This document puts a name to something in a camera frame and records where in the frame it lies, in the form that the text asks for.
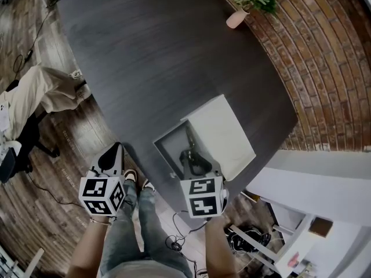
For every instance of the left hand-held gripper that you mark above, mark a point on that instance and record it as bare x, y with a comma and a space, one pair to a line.
100, 195

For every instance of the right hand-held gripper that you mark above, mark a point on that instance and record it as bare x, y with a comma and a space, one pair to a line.
204, 197

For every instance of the white drawer box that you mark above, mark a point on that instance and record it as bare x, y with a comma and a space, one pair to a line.
223, 132

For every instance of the person's right forearm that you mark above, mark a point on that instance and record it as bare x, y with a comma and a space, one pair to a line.
220, 248

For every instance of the person's left forearm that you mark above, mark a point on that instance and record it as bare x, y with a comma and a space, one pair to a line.
87, 248

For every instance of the person's left shoe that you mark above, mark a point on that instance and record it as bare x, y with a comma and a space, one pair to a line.
130, 175

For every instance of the person's shoe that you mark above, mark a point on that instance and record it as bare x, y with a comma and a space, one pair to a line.
130, 175
148, 184

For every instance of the person's right shoe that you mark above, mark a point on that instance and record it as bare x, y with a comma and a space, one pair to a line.
148, 184

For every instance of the person's legs in jeans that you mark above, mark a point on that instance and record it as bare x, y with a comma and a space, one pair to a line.
147, 230

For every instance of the black office chair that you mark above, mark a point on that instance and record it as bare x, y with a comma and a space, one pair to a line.
27, 138

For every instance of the dark table with white legs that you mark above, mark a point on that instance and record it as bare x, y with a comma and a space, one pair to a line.
162, 54

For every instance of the person's grey shirt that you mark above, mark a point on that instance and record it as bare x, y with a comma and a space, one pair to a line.
145, 271

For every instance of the white phone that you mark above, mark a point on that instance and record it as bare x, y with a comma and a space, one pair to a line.
4, 106

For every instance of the small pink object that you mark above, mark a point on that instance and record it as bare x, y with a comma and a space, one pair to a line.
294, 259

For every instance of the white desk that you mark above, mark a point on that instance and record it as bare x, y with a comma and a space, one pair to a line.
304, 248

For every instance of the brown book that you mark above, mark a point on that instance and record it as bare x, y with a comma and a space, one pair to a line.
320, 227

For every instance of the pale ceramic vase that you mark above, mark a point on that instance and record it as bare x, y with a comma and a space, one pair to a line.
236, 19

